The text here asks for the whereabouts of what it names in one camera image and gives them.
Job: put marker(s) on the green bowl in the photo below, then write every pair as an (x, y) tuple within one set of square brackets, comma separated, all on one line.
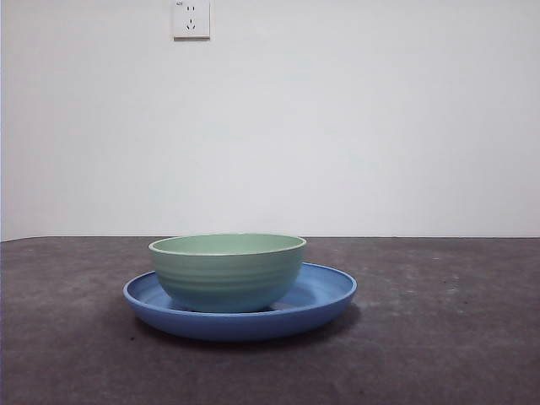
[(228, 278)]

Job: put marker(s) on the blue plate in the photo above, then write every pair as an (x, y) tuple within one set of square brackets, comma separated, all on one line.
[(236, 327)]

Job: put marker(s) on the white wall power outlet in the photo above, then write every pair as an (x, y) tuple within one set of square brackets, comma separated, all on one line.
[(192, 21)]

